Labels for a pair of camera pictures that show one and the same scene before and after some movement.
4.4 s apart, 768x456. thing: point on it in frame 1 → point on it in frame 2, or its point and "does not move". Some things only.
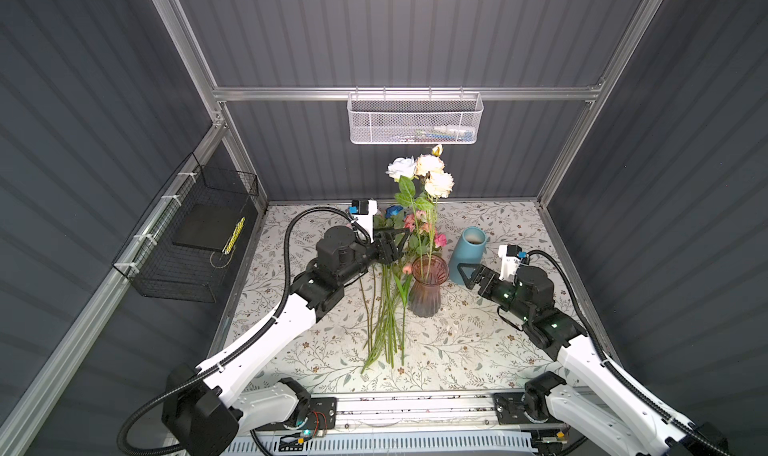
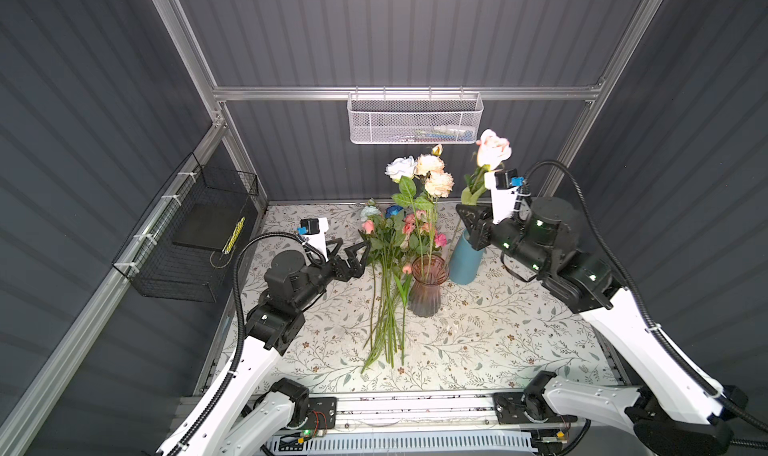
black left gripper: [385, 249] → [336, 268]
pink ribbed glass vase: [428, 273] does not move
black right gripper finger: [476, 273] → [475, 217]
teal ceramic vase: [468, 249] does not move
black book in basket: [209, 226] does not move
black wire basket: [182, 250] does not move
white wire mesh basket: [414, 118] does not move
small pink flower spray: [417, 229] does not move
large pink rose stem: [410, 222] → [492, 150]
